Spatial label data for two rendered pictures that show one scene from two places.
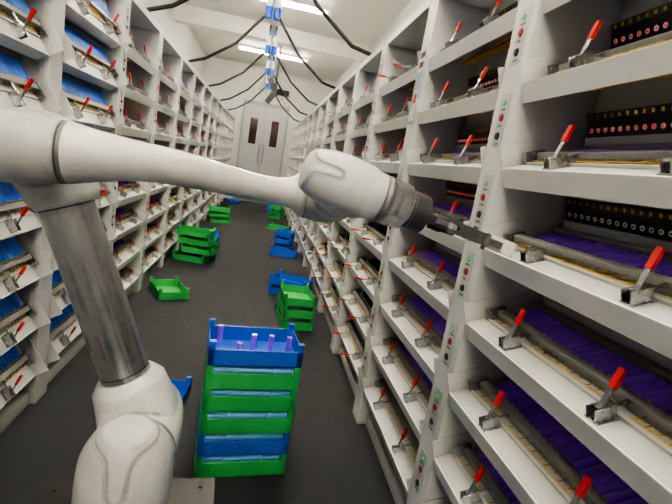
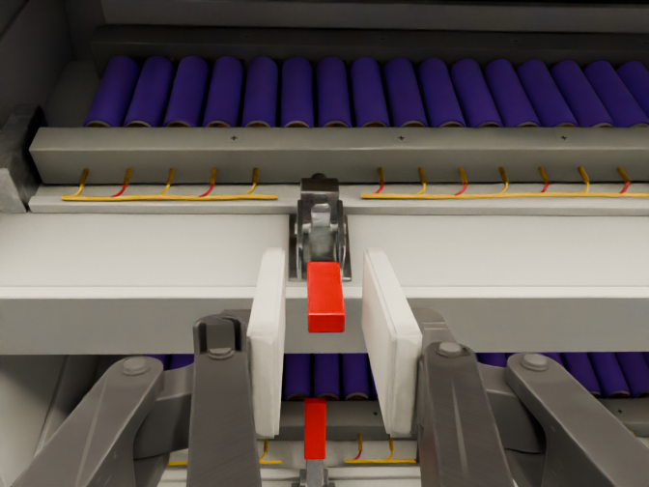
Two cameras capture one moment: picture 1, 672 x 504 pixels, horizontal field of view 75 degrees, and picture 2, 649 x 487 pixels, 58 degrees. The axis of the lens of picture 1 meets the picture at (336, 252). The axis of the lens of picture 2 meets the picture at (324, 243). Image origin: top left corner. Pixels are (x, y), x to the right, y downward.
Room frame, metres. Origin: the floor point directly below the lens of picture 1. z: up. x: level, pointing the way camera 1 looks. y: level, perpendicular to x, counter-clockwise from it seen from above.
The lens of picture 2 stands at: (0.87, -0.17, 1.07)
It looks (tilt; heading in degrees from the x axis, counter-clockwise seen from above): 29 degrees down; 278
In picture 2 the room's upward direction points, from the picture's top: 1 degrees clockwise
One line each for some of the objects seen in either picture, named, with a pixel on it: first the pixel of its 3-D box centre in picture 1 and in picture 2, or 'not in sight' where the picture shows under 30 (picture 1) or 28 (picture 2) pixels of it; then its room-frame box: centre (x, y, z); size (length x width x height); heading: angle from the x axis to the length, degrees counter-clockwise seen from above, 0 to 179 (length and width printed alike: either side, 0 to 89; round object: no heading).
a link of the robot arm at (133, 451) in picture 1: (125, 478); not in sight; (0.71, 0.31, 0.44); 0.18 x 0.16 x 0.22; 14
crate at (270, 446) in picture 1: (242, 426); not in sight; (1.40, 0.22, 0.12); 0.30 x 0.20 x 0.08; 107
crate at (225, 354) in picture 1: (254, 342); not in sight; (1.40, 0.22, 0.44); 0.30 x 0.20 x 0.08; 107
